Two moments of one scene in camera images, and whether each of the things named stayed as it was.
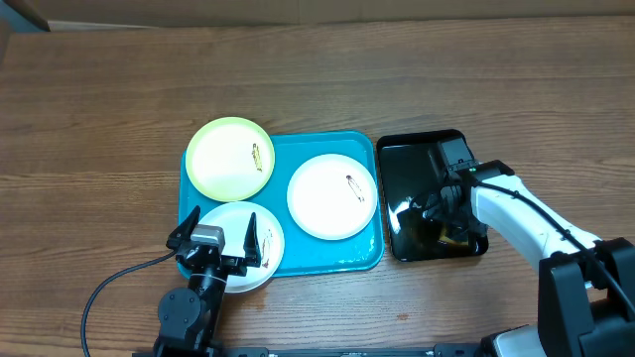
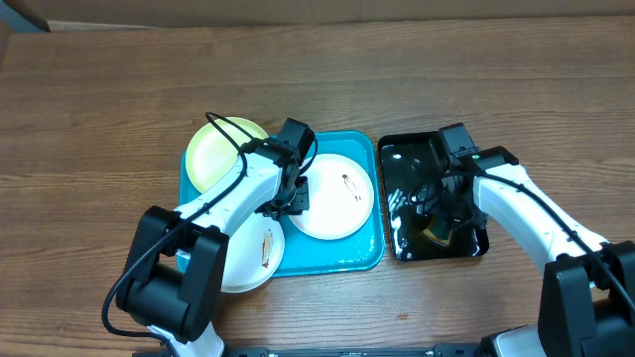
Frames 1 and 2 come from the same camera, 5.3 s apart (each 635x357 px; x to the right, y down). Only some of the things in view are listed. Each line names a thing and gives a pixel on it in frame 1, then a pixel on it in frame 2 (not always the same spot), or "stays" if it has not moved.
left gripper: (237, 266) -> (301, 202)
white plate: (234, 217) stays
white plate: (331, 196) stays
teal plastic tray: (304, 254) stays
